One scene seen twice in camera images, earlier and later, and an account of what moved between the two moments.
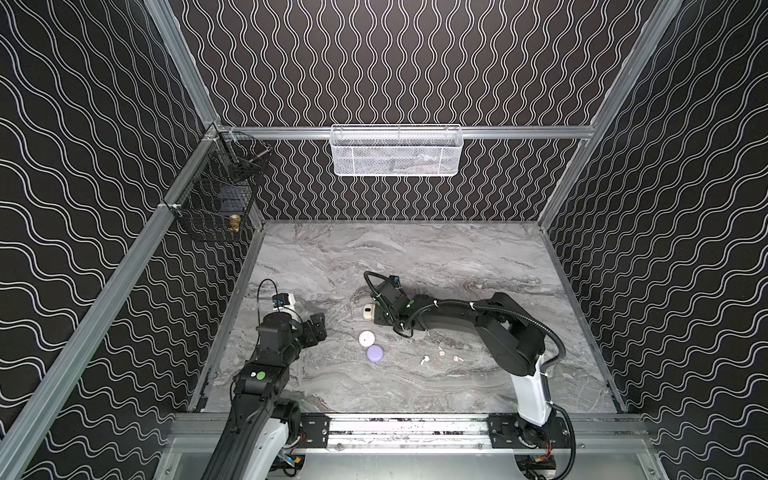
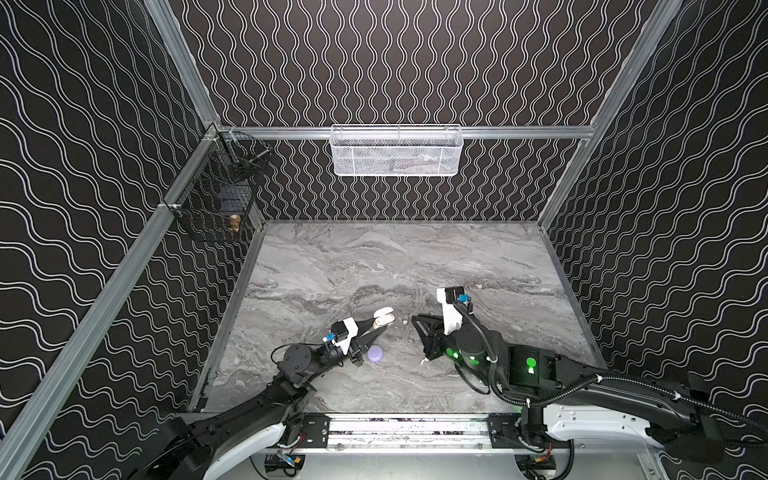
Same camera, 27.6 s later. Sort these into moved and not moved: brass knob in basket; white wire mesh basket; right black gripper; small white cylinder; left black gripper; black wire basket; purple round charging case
Moved: left black gripper; small white cylinder; right black gripper
Not moved: brass knob in basket; black wire basket; purple round charging case; white wire mesh basket
